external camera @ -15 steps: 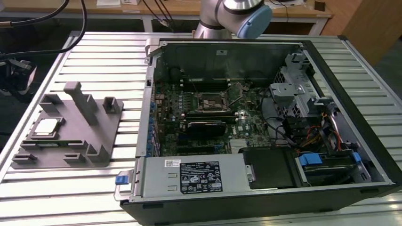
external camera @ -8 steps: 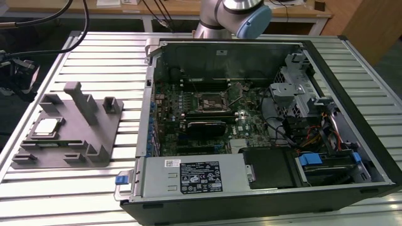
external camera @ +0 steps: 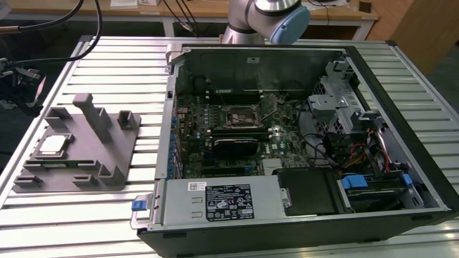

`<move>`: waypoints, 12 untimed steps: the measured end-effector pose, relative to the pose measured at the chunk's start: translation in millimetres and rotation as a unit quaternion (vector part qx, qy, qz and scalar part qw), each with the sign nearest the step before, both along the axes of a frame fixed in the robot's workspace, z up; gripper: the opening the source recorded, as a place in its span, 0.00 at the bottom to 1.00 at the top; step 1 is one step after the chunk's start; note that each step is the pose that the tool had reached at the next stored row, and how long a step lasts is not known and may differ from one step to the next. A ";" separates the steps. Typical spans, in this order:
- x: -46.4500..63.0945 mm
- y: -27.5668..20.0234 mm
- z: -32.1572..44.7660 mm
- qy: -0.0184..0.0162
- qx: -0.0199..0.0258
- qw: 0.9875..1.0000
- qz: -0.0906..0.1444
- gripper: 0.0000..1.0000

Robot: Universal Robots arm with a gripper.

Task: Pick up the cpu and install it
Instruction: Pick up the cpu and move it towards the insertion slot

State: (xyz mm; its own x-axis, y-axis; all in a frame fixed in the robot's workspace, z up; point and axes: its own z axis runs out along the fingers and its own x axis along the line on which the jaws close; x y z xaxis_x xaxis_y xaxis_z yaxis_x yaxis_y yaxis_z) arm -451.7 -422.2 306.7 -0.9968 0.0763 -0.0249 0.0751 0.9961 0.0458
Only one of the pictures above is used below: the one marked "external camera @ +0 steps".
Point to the CPU socket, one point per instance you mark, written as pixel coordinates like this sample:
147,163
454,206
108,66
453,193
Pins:
238,118

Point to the silver case latch bracket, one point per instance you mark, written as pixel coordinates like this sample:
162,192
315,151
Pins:
174,51

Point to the black PC case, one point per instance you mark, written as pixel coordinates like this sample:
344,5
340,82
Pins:
287,242

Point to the blue latch tab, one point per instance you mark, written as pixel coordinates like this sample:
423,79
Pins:
139,205

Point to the green RAM stick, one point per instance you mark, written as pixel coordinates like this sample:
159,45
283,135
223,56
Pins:
80,162

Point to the green motherboard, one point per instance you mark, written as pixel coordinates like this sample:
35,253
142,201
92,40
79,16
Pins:
195,150

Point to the silver chipset heat sink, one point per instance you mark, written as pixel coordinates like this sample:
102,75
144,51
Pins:
271,164

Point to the grey parts rack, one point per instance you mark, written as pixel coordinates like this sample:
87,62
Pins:
90,164

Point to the grey metal drive cage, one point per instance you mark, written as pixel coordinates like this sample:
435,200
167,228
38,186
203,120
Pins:
328,107

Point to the white paper box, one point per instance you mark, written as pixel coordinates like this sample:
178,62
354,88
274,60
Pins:
148,2
123,3

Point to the wooden cabinet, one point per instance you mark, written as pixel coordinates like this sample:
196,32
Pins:
430,32

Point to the blue disk carrier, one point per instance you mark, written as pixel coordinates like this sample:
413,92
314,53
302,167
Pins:
352,182

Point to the black graphics card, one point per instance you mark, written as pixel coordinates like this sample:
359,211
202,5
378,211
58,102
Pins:
235,149

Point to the silver CPU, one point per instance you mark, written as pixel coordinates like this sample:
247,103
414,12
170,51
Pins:
54,145

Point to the small black cube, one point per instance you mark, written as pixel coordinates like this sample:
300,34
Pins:
364,6

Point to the grey power supply unit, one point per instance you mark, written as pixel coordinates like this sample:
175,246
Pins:
179,207

